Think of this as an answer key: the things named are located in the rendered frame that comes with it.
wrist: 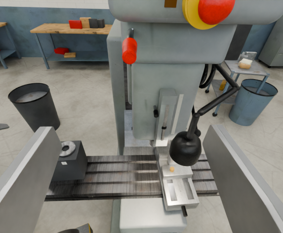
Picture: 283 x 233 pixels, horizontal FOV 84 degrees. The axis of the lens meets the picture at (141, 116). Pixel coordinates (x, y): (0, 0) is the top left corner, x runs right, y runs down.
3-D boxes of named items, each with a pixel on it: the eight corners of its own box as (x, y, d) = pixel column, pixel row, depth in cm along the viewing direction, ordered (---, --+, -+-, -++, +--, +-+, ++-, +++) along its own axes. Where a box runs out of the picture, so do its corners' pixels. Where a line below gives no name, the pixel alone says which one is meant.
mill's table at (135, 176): (259, 195, 90) (267, 188, 85) (35, 202, 84) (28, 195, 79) (238, 160, 108) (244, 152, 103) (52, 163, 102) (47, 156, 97)
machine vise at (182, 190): (196, 208, 77) (202, 199, 70) (165, 211, 75) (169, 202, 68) (177, 150, 103) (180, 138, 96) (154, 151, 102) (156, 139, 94)
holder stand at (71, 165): (84, 179, 86) (75, 158, 73) (42, 182, 84) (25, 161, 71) (88, 160, 95) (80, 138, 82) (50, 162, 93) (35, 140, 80)
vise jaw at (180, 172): (191, 178, 81) (193, 174, 78) (162, 180, 80) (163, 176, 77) (187, 167, 86) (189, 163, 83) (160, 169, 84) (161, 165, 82)
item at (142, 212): (184, 232, 86) (188, 225, 78) (119, 235, 84) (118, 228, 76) (168, 155, 124) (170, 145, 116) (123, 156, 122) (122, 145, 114)
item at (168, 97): (166, 146, 55) (177, 95, 42) (155, 146, 55) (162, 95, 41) (164, 137, 58) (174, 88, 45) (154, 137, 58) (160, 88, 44)
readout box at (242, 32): (240, 61, 71) (266, 3, 57) (220, 60, 70) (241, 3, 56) (221, 46, 86) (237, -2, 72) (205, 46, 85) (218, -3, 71)
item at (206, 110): (200, 118, 32) (202, 113, 31) (194, 114, 32) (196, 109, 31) (239, 90, 40) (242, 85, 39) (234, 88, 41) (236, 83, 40)
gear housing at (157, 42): (225, 66, 37) (245, 16, 31) (121, 65, 36) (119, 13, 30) (188, 30, 62) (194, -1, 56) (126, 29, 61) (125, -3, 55)
